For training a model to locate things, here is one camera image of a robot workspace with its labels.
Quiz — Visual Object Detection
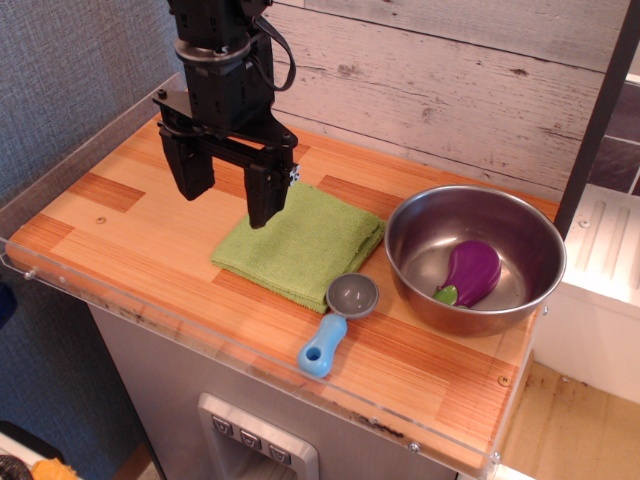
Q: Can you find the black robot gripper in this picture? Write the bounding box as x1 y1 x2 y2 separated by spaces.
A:
153 33 298 229

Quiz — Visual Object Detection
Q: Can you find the green towel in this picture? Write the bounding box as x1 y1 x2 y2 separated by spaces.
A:
210 183 386 313

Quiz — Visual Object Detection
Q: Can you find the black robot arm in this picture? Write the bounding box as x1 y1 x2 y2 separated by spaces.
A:
153 1 299 229

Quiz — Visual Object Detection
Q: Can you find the clear acrylic table guard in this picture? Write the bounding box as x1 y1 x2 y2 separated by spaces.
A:
2 97 536 479

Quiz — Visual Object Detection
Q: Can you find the blue grey toy scoop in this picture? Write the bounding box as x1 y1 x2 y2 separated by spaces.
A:
297 273 379 378

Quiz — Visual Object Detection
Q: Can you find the grey toy fridge cabinet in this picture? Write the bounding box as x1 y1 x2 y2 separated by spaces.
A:
90 307 457 479

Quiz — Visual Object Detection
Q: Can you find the stainless steel bowl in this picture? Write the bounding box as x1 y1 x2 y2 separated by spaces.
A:
384 185 566 337

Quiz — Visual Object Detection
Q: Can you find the purple toy eggplant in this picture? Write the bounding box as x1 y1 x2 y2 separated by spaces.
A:
433 240 501 308

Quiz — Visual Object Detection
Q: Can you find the silver dispenser button panel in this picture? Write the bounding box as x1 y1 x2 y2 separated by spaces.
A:
198 393 320 479

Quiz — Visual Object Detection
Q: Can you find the orange object bottom left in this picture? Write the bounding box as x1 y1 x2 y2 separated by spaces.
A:
31 458 80 480

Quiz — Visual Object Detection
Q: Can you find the white toy sink unit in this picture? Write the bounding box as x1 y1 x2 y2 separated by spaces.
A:
529 73 640 405

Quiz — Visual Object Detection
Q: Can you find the dark right shelf post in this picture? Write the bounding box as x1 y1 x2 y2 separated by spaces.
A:
554 0 639 239

